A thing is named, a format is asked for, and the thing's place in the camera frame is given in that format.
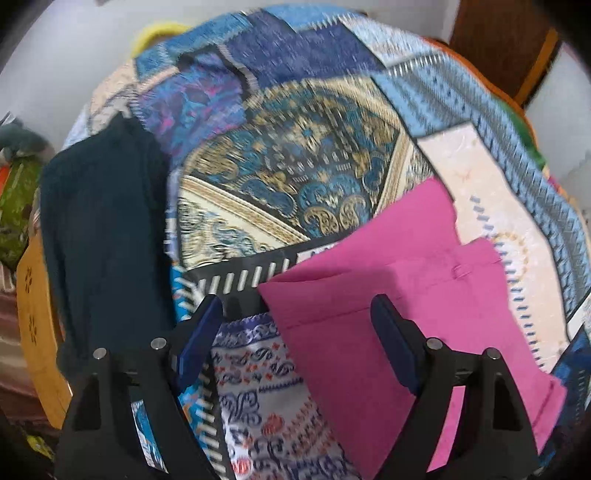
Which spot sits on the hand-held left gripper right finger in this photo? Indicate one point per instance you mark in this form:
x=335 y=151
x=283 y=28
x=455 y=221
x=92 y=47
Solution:
x=392 y=344

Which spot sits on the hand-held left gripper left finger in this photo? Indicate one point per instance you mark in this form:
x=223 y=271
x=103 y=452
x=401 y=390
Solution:
x=201 y=339

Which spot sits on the pink pants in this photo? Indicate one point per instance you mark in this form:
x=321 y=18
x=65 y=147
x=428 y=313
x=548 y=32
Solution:
x=346 y=300

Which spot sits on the dark folded pants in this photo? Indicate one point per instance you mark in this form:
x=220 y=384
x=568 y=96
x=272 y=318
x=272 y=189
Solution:
x=106 y=230

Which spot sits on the wooden board with flower cutouts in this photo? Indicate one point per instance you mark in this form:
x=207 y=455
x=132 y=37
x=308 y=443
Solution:
x=39 y=323

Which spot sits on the patchwork printed blanket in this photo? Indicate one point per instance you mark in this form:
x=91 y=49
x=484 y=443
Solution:
x=300 y=152

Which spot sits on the green fabric basket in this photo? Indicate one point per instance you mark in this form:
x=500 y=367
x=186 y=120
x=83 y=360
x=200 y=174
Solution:
x=16 y=207

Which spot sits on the grey cloth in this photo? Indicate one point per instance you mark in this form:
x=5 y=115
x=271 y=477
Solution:
x=23 y=138

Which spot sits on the yellow foam tube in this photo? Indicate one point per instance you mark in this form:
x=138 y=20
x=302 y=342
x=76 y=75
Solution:
x=157 y=34

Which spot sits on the brown wooden door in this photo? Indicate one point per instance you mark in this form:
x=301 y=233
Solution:
x=498 y=46

